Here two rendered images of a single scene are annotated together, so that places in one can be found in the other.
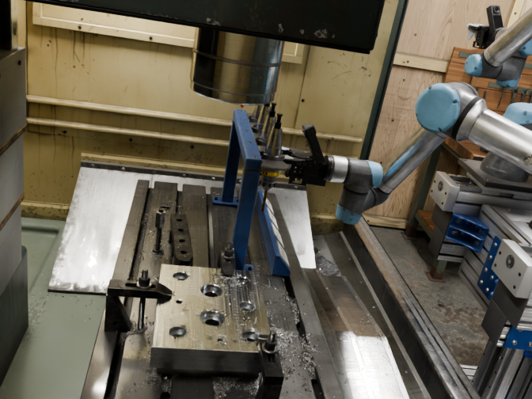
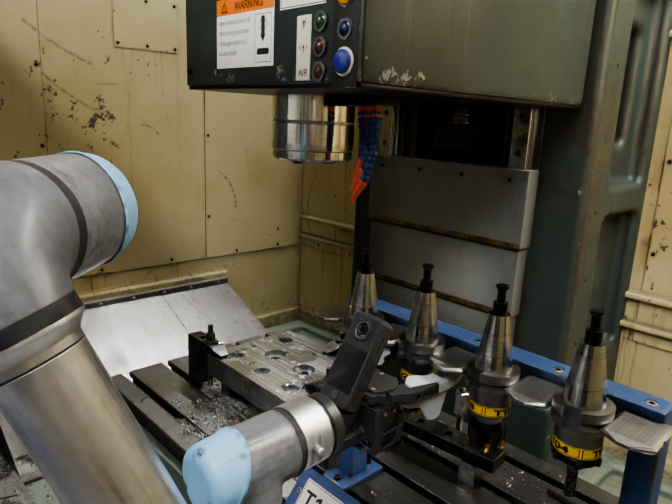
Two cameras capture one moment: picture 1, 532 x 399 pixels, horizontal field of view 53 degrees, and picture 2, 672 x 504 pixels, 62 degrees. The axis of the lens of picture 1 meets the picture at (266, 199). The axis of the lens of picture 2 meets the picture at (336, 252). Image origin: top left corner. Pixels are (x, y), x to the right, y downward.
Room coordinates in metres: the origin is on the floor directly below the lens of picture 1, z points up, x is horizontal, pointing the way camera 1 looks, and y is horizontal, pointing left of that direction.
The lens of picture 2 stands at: (1.94, -0.46, 1.51)
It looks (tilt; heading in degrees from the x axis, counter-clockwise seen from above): 13 degrees down; 147
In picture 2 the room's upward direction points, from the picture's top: 3 degrees clockwise
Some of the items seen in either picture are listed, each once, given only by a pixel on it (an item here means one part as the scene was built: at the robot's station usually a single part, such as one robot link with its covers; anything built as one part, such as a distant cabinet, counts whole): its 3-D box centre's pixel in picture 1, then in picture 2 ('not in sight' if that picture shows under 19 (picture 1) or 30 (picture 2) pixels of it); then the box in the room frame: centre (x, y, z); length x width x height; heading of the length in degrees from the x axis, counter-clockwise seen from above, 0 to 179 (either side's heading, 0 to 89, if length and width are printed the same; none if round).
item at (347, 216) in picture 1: (354, 202); not in sight; (1.47, -0.26, 1.06); 0.11 x 0.08 x 0.11; 145
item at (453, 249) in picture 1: (484, 247); not in sight; (1.70, -0.78, 0.89); 0.36 x 0.10 x 0.09; 97
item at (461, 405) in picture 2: (159, 230); (459, 418); (1.26, 0.27, 0.96); 0.03 x 0.03 x 0.13
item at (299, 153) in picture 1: (307, 167); (353, 413); (1.43, -0.10, 1.16); 0.12 x 0.08 x 0.09; 101
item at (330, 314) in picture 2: (275, 165); (337, 313); (1.24, -0.01, 1.21); 0.07 x 0.05 x 0.01; 101
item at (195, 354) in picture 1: (210, 313); (289, 372); (0.94, 0.07, 0.96); 0.29 x 0.23 x 0.05; 11
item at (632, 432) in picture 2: not in sight; (635, 433); (1.67, 0.08, 1.21); 0.07 x 0.05 x 0.01; 101
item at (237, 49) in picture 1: (237, 61); (313, 128); (0.97, 0.10, 1.49); 0.16 x 0.16 x 0.12
